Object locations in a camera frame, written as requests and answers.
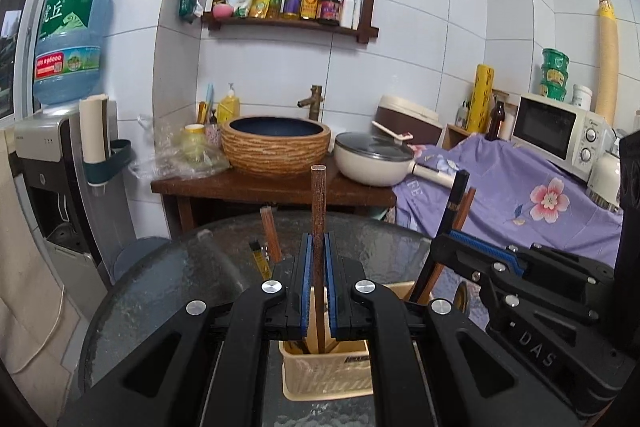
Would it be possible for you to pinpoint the blue water jug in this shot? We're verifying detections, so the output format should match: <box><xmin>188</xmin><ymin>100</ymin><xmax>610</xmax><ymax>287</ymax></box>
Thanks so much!
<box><xmin>32</xmin><ymin>0</ymin><xmax>115</xmax><ymax>106</ymax></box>

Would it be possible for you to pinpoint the yellow roll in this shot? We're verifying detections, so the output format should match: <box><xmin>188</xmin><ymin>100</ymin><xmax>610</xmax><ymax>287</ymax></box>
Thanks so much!
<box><xmin>467</xmin><ymin>64</ymin><xmax>496</xmax><ymax>133</ymax></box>

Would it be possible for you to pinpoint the brown glass bottle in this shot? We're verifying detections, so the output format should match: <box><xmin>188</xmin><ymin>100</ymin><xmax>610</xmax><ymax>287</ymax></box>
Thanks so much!
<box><xmin>484</xmin><ymin>94</ymin><xmax>506</xmax><ymax>142</ymax></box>

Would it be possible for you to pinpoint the black chopstick with gold band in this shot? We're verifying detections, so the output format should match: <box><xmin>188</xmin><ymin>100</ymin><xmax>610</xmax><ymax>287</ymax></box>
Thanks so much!
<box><xmin>248</xmin><ymin>240</ymin><xmax>272</xmax><ymax>281</ymax></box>
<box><xmin>412</xmin><ymin>170</ymin><xmax>471</xmax><ymax>304</ymax></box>

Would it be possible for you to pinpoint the small wooden box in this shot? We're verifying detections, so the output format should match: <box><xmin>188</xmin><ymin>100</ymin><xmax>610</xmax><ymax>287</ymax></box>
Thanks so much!
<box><xmin>442</xmin><ymin>124</ymin><xmax>476</xmax><ymax>150</ymax></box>

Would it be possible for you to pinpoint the beige cloth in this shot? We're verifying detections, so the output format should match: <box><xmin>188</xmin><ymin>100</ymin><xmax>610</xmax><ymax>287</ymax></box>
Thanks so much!
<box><xmin>0</xmin><ymin>127</ymin><xmax>84</xmax><ymax>376</ymax></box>

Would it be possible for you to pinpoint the white paper cup tube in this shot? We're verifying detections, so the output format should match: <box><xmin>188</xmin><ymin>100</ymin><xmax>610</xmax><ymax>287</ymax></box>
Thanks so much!
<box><xmin>79</xmin><ymin>93</ymin><xmax>110</xmax><ymax>170</ymax></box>

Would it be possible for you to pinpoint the yellow soap pump bottle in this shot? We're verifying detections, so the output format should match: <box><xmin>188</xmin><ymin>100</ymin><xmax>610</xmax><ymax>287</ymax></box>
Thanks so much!
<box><xmin>215</xmin><ymin>82</ymin><xmax>241</xmax><ymax>123</ymax></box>

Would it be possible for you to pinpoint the white rice paddle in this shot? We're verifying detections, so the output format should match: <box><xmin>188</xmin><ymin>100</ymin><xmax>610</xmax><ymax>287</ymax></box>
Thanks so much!
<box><xmin>370</xmin><ymin>120</ymin><xmax>414</xmax><ymax>143</ymax></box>

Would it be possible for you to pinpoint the cream plastic utensil holder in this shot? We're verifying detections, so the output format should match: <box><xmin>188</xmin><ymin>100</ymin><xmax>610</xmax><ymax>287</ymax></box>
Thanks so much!
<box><xmin>278</xmin><ymin>279</ymin><xmax>419</xmax><ymax>401</ymax></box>

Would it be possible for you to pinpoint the white pan with glass lid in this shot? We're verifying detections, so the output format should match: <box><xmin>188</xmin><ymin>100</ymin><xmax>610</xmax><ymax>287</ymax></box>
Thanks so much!
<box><xmin>333</xmin><ymin>130</ymin><xmax>457</xmax><ymax>188</ymax></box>

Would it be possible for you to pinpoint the white jar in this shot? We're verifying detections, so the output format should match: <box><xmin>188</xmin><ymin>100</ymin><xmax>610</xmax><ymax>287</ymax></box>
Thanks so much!
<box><xmin>571</xmin><ymin>84</ymin><xmax>594</xmax><ymax>112</ymax></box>

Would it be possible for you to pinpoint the brown wooden chopstick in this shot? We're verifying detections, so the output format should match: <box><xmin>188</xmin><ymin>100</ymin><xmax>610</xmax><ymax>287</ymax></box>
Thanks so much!
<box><xmin>310</xmin><ymin>165</ymin><xmax>329</xmax><ymax>354</ymax></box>
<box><xmin>259</xmin><ymin>206</ymin><xmax>284</xmax><ymax>264</ymax></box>
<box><xmin>424</xmin><ymin>186</ymin><xmax>477</xmax><ymax>306</ymax></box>

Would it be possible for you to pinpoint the yellow mug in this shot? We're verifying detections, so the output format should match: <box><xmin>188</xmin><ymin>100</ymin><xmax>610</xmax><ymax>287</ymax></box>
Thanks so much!
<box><xmin>183</xmin><ymin>123</ymin><xmax>207</xmax><ymax>153</ymax></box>

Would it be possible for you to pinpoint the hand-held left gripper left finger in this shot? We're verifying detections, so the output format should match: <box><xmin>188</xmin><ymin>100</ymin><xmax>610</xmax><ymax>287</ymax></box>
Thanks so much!
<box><xmin>60</xmin><ymin>232</ymin><xmax>316</xmax><ymax>427</ymax></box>

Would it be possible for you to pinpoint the woven pattern wash basin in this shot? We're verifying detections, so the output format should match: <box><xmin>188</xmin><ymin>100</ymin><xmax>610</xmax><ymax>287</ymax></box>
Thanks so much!
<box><xmin>219</xmin><ymin>115</ymin><xmax>332</xmax><ymax>180</ymax></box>

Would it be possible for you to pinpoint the clear plastic bag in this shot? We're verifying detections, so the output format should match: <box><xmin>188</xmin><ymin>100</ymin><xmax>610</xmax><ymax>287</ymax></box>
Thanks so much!
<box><xmin>132</xmin><ymin>114</ymin><xmax>232</xmax><ymax>181</ymax></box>

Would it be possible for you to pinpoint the dark wooden counter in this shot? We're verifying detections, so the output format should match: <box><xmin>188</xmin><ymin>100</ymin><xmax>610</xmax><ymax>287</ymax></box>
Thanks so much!
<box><xmin>150</xmin><ymin>166</ymin><xmax>397</xmax><ymax>234</ymax></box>

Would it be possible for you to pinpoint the white microwave oven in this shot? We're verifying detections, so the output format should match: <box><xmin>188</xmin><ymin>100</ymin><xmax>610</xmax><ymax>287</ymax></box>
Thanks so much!
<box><xmin>510</xmin><ymin>93</ymin><xmax>615</xmax><ymax>176</ymax></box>

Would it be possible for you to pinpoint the brown and white rice cooker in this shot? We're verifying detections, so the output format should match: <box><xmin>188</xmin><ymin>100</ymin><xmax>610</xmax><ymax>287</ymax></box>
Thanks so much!
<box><xmin>374</xmin><ymin>94</ymin><xmax>444</xmax><ymax>148</ymax></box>

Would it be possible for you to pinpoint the grey water dispenser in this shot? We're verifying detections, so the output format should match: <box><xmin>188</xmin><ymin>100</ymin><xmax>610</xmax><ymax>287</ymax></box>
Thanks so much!
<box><xmin>13</xmin><ymin>99</ymin><xmax>139</xmax><ymax>294</ymax></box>

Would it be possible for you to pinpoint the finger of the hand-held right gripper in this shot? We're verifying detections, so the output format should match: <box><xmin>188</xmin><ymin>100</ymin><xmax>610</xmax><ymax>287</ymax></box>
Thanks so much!
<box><xmin>446</xmin><ymin>229</ymin><xmax>617</xmax><ymax>289</ymax></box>
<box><xmin>428</xmin><ymin>235</ymin><xmax>602</xmax><ymax>326</ymax></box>

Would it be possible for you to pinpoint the white electric kettle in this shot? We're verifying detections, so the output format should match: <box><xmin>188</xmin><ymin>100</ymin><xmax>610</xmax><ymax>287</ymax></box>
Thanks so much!
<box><xmin>585</xmin><ymin>151</ymin><xmax>624</xmax><ymax>213</ymax></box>

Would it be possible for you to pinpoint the bronze faucet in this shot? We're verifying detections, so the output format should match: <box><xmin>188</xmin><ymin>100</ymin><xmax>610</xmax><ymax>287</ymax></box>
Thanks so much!
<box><xmin>297</xmin><ymin>84</ymin><xmax>325</xmax><ymax>123</ymax></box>

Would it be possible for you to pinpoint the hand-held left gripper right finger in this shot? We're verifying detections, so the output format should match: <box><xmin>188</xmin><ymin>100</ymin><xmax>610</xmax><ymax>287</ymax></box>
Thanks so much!
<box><xmin>324</xmin><ymin>232</ymin><xmax>581</xmax><ymax>427</ymax></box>

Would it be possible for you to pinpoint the purple floral cloth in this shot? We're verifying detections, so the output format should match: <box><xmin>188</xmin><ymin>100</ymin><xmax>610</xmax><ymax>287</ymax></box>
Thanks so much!
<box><xmin>392</xmin><ymin>131</ymin><xmax>626</xmax><ymax>269</ymax></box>

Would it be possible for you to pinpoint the tall beige cup stack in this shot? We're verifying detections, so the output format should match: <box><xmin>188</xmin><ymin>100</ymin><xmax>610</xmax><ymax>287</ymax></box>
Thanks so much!
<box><xmin>594</xmin><ymin>0</ymin><xmax>621</xmax><ymax>128</ymax></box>

